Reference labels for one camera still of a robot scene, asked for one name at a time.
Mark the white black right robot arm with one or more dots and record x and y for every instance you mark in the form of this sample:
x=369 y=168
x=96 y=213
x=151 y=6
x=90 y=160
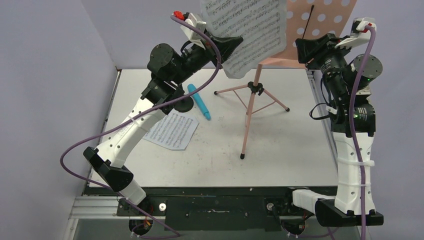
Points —
x=353 y=126

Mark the aluminium mounting rail frame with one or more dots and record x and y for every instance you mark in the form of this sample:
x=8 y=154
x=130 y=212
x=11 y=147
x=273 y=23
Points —
x=175 y=214

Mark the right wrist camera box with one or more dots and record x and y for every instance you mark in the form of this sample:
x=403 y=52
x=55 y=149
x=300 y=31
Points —
x=359 y=35

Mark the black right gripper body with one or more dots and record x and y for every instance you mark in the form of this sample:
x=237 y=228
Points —
x=319 y=52

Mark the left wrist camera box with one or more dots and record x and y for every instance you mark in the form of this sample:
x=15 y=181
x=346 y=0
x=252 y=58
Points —
x=194 y=20

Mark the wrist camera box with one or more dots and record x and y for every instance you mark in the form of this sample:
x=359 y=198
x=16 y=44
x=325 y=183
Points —
x=194 y=20
x=359 y=35

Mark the sheet music page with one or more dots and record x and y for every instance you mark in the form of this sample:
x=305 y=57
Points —
x=261 y=23
x=174 y=131

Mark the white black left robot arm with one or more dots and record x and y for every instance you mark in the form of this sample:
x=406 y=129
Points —
x=163 y=94

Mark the blue toy microphone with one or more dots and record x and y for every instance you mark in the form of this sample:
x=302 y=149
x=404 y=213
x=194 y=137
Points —
x=199 y=101

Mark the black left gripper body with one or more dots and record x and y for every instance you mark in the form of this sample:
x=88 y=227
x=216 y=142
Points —
x=196 y=57

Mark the black microphone desk stand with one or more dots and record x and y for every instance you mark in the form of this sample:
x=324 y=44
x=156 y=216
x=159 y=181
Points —
x=184 y=105

